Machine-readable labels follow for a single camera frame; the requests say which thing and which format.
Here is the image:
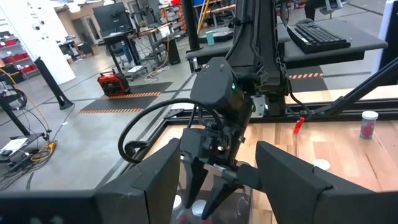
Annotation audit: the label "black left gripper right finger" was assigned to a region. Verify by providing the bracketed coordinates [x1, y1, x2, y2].
[255, 141, 398, 224]

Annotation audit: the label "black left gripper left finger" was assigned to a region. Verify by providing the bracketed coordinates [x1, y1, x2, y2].
[0, 138, 182, 224]

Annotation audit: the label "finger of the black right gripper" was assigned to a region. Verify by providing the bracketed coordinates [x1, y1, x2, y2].
[183, 154, 210, 210]
[201, 175, 245, 221]

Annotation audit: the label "white capped pill bottle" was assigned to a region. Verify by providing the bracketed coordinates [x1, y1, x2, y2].
[190, 199, 212, 224]
[172, 194, 183, 224]

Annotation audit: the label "orange bottle yellow pills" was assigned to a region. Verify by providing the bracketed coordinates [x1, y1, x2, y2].
[313, 158, 331, 172]

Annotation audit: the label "black mat hazard stripes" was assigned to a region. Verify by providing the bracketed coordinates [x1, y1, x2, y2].
[78, 81, 174, 114]

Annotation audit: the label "red and black generator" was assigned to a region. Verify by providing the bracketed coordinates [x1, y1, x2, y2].
[96, 70, 132, 97]

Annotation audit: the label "teal box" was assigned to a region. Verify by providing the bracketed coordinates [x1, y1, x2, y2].
[205, 30, 216, 47]

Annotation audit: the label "wooden top workbench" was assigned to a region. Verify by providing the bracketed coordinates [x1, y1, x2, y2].
[102, 22, 182, 75]

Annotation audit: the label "black floor stand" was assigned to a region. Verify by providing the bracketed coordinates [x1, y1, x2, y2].
[33, 57, 75, 111]

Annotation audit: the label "black keyboard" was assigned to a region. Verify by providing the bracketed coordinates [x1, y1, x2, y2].
[285, 20, 352, 55]

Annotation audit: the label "black operator desk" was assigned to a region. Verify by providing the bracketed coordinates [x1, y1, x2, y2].
[185, 17, 398, 116]

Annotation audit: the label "person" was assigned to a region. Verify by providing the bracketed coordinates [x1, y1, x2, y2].
[303, 0, 328, 21]

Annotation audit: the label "white building pillar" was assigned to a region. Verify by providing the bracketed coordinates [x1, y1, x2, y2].
[0, 0, 77, 85]

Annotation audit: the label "shelf with red bins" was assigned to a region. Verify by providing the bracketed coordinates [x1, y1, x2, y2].
[0, 30, 39, 82]

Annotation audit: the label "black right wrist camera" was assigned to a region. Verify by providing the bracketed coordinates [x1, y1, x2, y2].
[201, 138, 233, 155]

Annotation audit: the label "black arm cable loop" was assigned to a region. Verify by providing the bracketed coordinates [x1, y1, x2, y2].
[117, 98, 225, 165]

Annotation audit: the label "red cable tag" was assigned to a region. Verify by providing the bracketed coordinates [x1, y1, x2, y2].
[293, 116, 306, 136]

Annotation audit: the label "yellow floor cable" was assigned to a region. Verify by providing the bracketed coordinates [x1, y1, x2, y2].
[29, 139, 58, 165]

